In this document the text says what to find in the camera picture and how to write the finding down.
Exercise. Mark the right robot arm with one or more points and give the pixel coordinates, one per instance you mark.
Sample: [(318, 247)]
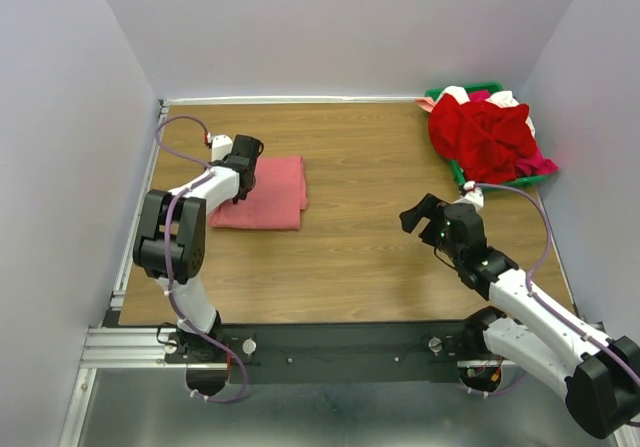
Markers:
[(596, 375)]

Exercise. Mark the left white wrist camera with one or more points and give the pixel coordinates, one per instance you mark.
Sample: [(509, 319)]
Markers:
[(219, 146)]

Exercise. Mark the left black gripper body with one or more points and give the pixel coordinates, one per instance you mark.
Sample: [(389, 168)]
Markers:
[(254, 180)]

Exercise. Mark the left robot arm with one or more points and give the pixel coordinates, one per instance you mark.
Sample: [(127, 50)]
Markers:
[(170, 241)]

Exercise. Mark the red t-shirt in bin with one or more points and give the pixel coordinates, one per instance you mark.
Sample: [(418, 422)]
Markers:
[(486, 140)]

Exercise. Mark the magenta garment in bin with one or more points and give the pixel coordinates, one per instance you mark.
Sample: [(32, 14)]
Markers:
[(538, 165)]

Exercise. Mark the light pink garment in bin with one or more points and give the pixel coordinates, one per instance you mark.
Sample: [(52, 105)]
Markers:
[(427, 104)]

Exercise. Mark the green plastic bin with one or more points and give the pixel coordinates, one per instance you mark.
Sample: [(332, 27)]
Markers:
[(459, 176)]

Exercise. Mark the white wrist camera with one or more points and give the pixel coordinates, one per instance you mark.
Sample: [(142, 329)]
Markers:
[(471, 193), (219, 146)]

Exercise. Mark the salmon pink t-shirt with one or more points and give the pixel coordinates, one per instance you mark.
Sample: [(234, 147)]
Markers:
[(276, 202)]

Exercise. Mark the white garment in bin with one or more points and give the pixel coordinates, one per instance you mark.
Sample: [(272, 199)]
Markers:
[(502, 99)]

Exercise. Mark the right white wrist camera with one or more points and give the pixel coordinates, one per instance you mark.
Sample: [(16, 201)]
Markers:
[(471, 193)]

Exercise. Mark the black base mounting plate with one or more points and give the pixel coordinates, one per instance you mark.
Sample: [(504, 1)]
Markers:
[(249, 355)]

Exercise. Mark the aluminium frame rail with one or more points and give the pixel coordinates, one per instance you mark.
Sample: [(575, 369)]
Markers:
[(127, 395)]

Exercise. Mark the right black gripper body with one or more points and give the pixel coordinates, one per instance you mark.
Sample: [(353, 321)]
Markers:
[(434, 233)]

